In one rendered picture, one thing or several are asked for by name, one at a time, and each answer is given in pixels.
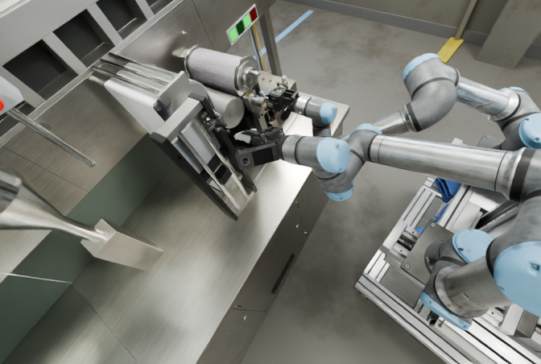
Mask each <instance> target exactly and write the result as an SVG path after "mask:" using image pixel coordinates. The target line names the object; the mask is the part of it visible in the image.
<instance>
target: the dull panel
mask: <svg viewBox="0 0 541 364"><path fill-rule="evenodd" d="M149 136H150V134H149V133H148V132H147V133H146V134H145V135H144V136H143V137H142V138H141V139H140V140H139V141H138V142H137V143H136V144H135V145H134V146H133V147H132V148H131V150H130V151H129V152H128V153H127V154H126V155H125V156H124V157H123V158H122V159H121V160H120V161H119V162H118V163H117V164H116V165H115V166H114V167H113V168H112V169H111V170H110V171H109V172H108V173H107V174H106V175H105V176H104V177H103V178H102V179H101V180H100V181H99V182H98V183H97V184H96V185H95V186H94V188H93V189H92V190H91V191H90V192H89V193H88V194H87V195H86V196H85V197H84V198H83V199H82V200H81V201H80V202H79V203H78V204H77V205H76V206H75V207H74V208H73V209H72V210H71V211H70V212H69V213H68V214H67V215H66V217H69V218H71V219H73V220H76V221H79V222H81V223H84V224H86V225H89V226H92V227H94V226H95V225H96V224H97V223H98V222H99V221H100V220H101V219H105V220H107V221H109V222H112V223H114V224H115V225H118V226H121V225H122V224H123V223H124V222H125V221H126V219H127V218H128V217H129V216H130V215H131V214H132V213H133V212H134V211H135V210H136V208H137V207H138V206H139V205H140V204H141V202H142V201H143V200H144V199H145V198H146V197H147V195H148V194H149V193H150V192H151V191H152V189H153V188H154V187H155V186H156V185H157V183H158V182H160V181H161V179H162V178H163V177H164V176H165V175H166V174H167V172H168V171H169V170H170V169H171V168H172V167H173V165H174V164H175V163H174V162H173V161H172V160H171V159H170V158H169V157H168V156H167V155H166V154H165V153H164V152H163V151H162V150H161V149H160V148H159V147H158V146H157V145H156V144H155V143H154V142H153V141H152V140H151V139H150V138H149ZM81 241H82V239H81V238H76V237H73V236H71V235H68V234H64V233H61V232H59V231H56V230H52V231H51V232H50V233H49V234H48V235H47V236H46V237H45V238H44V239H43V240H42V241H41V242H40V243H39V244H38V245H37V246H36V247H35V248H34V249H33V250H32V251H31V252H30V253H29V254H28V255H27V256H26V257H25V258H24V259H23V260H22V261H21V262H20V263H19V265H18V266H17V267H16V268H15V269H14V270H13V271H12V272H11V273H10V274H12V275H23V276H29V277H35V278H40V279H50V280H56V281H62V282H68V283H72V281H73V280H74V279H75V278H76V277H77V276H78V275H79V274H80V273H81V272H82V271H83V269H84V268H85V267H86V266H87V265H88V264H89V262H90V261H91V260H92V259H93V257H94V256H93V255H92V254H91V253H90V252H89V251H88V250H87V249H86V248H85V247H84V246H83V245H82V244H81Z"/></svg>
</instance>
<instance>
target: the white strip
mask: <svg viewBox="0 0 541 364"><path fill-rule="evenodd" d="M89 80H90V81H92V82H93V83H95V84H97V85H100V86H102V87H104V88H106V89H107V90H108V91H109V92H110V93H111V94H112V95H113V96H114V97H115V98H116V99H117V100H118V101H119V102H120V103H121V104H122V106H123V107H124V108H125V109H126V110H127V111H128V112H129V113H130V114H131V115H132V116H133V117H134V118H135V119H136V120H137V121H138V122H139V123H140V124H141V125H142V126H143V127H144V128H145V129H146V130H147V132H148V133H149V134H152V133H153V132H156V131H157V130H158V129H159V128H160V127H161V126H162V125H163V124H164V123H165V121H164V120H163V119H162V118H161V117H160V116H159V115H158V114H157V113H156V111H155V110H158V111H160V110H161V109H162V105H161V104H159V103H158V102H156V101H157V99H155V98H153V97H149V96H147V95H146V94H143V93H140V92H138V91H135V90H133V89H130V88H127V87H126V86H124V85H120V84H118V83H116V82H113V81H110V80H108V81H104V80H102V79H100V78H97V77H95V76H91V77H90V78H89ZM209 186H210V187H212V188H214V189H216V190H217V191H219V192H221V190H220V188H219V187H218V186H217V185H216V183H215V182H214V181H213V180H212V181H211V183H210V184H209Z"/></svg>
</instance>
